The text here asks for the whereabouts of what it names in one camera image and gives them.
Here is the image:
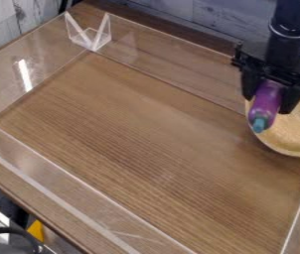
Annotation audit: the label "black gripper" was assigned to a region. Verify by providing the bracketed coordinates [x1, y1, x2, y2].
[230, 42, 300, 114]

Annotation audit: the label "purple toy eggplant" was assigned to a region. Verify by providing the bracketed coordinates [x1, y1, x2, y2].
[246, 80, 282, 133]

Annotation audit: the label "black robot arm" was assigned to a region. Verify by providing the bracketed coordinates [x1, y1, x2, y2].
[230, 0, 300, 114]

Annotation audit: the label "brown wooden bowl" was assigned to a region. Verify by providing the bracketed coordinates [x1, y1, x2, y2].
[244, 95, 300, 158]

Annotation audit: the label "clear acrylic tray walls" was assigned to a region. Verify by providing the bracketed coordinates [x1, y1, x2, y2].
[0, 4, 300, 254]

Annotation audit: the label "yellow object under table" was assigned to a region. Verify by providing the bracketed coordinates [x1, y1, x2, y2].
[28, 220, 45, 242]

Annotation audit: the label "clear acrylic corner bracket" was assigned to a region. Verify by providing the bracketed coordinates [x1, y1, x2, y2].
[64, 13, 111, 52]

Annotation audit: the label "black cable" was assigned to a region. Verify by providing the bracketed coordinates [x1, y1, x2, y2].
[0, 226, 41, 254]

